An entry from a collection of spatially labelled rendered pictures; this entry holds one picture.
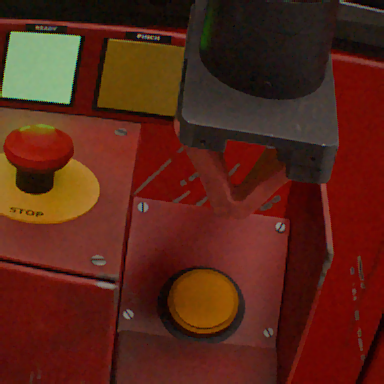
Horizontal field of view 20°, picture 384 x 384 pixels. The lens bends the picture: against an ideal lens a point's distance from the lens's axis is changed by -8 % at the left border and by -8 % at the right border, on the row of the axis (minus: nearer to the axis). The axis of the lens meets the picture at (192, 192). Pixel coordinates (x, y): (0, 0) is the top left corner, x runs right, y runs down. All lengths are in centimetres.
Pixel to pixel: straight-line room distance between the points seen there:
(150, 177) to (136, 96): 24
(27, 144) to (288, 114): 15
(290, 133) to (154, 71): 19
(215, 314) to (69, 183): 11
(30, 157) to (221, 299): 14
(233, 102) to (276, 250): 19
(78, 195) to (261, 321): 13
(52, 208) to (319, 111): 16
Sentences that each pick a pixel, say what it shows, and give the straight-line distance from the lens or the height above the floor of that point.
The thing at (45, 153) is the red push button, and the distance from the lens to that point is 56.
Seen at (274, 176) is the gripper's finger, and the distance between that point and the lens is 52.
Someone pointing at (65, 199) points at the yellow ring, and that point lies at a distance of 57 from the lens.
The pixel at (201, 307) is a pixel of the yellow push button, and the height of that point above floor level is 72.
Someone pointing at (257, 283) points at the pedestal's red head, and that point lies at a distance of 63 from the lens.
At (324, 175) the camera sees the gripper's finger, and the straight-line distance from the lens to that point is 47.
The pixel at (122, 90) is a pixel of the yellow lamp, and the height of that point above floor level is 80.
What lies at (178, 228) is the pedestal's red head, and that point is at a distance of 64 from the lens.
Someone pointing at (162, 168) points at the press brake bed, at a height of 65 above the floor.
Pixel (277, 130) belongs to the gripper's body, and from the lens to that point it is 46.
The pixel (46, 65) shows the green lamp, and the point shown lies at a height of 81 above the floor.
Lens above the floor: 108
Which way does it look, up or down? 30 degrees down
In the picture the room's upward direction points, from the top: 10 degrees clockwise
